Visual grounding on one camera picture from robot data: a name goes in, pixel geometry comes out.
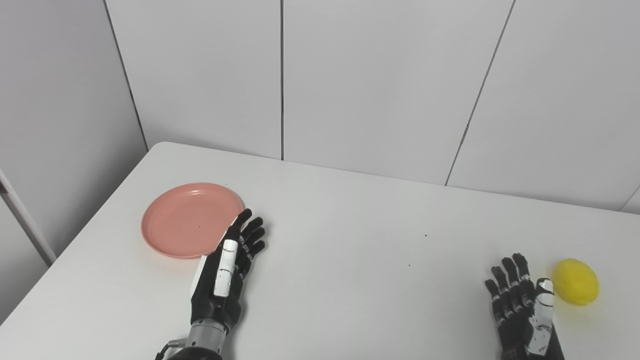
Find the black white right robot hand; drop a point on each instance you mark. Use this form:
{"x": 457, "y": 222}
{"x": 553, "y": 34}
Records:
{"x": 520, "y": 330}

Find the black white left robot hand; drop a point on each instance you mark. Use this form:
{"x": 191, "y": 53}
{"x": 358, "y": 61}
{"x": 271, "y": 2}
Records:
{"x": 215, "y": 305}

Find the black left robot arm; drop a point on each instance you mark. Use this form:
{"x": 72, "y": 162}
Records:
{"x": 205, "y": 337}

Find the yellow lemon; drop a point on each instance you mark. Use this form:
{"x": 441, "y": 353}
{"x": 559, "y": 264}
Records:
{"x": 576, "y": 282}

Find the pink round plate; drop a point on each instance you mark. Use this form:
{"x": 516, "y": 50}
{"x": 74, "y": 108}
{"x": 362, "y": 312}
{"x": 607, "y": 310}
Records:
{"x": 190, "y": 220}

